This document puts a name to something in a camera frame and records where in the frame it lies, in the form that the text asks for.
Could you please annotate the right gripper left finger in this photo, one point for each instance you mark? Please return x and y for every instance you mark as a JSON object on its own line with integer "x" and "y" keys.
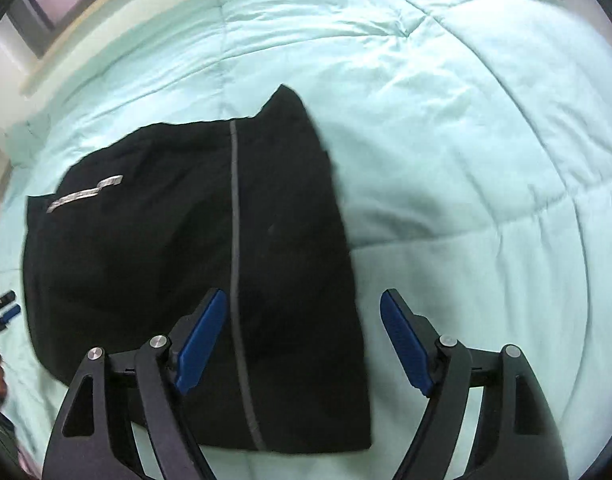
{"x": 92, "y": 436}

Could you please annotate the black hooded jacket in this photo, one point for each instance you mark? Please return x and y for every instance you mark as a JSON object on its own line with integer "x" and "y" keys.
{"x": 137, "y": 233}

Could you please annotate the mint green quilted comforter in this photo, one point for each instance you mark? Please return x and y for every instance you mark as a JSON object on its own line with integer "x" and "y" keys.
{"x": 471, "y": 152}

